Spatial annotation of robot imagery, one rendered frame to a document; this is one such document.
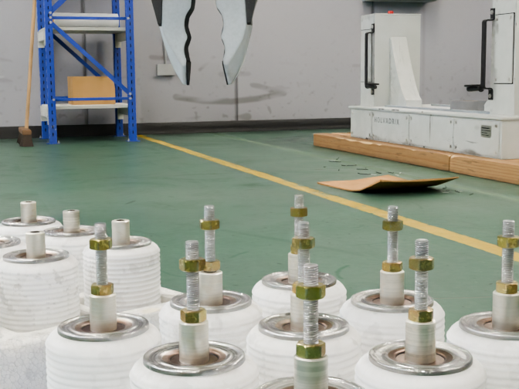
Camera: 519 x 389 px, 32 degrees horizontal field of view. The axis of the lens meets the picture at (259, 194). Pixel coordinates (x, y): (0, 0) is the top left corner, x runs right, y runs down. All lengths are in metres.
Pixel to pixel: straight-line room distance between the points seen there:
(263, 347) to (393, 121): 4.27
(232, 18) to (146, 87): 6.34
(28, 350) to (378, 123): 4.24
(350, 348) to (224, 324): 0.13
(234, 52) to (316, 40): 6.75
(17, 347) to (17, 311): 0.06
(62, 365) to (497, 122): 3.47
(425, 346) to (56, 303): 0.51
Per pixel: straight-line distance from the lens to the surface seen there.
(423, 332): 0.67
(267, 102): 7.40
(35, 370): 1.03
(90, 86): 6.57
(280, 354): 0.72
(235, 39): 0.80
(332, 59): 7.60
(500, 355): 0.74
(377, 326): 0.81
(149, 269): 1.12
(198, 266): 0.66
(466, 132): 4.31
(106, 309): 0.76
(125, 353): 0.73
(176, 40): 0.81
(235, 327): 0.81
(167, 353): 0.69
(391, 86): 5.35
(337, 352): 0.73
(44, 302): 1.05
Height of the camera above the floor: 0.46
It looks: 8 degrees down
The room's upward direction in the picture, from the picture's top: 1 degrees counter-clockwise
